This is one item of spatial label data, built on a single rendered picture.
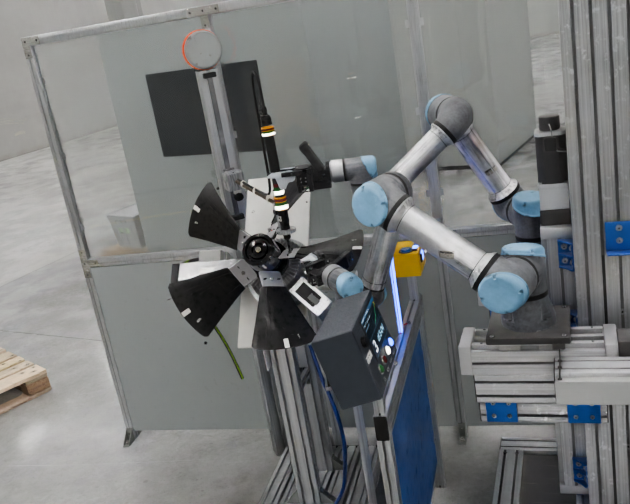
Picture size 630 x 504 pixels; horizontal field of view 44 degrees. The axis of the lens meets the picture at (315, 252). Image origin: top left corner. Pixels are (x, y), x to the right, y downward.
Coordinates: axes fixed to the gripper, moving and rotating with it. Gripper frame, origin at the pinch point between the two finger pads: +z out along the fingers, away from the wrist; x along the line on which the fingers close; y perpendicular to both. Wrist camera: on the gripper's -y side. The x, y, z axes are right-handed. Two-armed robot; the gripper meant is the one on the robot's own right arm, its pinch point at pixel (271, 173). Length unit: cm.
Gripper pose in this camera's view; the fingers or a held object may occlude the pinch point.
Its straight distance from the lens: 261.0
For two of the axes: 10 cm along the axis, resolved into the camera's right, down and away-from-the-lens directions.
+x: 0.6, -3.1, 9.5
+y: 1.5, 9.4, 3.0
